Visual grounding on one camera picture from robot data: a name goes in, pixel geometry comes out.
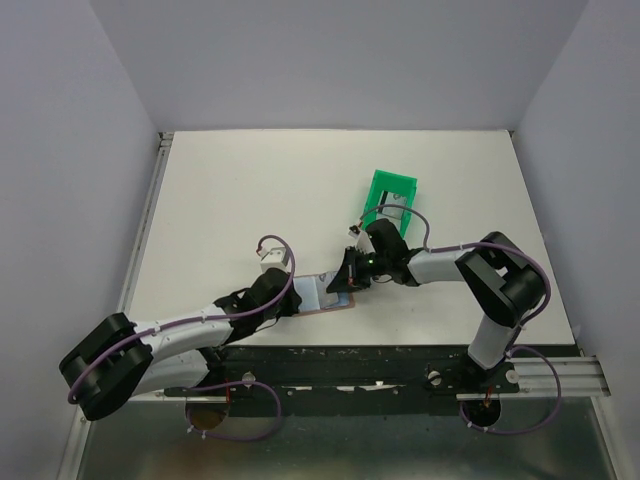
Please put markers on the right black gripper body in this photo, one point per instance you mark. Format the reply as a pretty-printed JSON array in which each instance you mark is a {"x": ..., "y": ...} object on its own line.
[{"x": 361, "y": 266}]

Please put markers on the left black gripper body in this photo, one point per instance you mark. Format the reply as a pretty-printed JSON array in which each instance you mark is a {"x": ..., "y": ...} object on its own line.
[{"x": 287, "y": 309}]

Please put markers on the tan leather card holder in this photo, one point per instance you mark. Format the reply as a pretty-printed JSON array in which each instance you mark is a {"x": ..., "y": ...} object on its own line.
[{"x": 315, "y": 298}]

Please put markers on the silver VIP credit card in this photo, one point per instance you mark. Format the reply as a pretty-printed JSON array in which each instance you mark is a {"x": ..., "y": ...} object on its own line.
[{"x": 328, "y": 300}]

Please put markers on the green plastic bin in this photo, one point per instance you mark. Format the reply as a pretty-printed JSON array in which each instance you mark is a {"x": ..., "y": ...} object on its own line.
[{"x": 396, "y": 183}]

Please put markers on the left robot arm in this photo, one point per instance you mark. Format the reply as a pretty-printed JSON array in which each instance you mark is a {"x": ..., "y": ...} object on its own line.
[{"x": 114, "y": 361}]

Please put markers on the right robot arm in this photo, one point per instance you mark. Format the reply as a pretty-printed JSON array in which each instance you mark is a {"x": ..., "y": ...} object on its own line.
[{"x": 509, "y": 286}]

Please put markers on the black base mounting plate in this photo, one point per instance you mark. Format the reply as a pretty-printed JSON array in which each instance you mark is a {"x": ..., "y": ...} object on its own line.
[{"x": 345, "y": 380}]

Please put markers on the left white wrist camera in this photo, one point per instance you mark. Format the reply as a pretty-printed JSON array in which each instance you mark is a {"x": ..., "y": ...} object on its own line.
[{"x": 274, "y": 258}]

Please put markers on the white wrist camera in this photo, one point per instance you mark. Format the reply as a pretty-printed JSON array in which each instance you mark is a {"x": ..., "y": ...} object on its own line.
[
  {"x": 362, "y": 239},
  {"x": 274, "y": 258}
]

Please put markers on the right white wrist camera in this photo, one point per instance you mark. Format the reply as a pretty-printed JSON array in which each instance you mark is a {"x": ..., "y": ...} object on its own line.
[{"x": 362, "y": 239}]

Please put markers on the aluminium extrusion rail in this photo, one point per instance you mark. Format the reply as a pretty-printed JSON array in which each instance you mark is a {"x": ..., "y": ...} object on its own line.
[{"x": 579, "y": 377}]

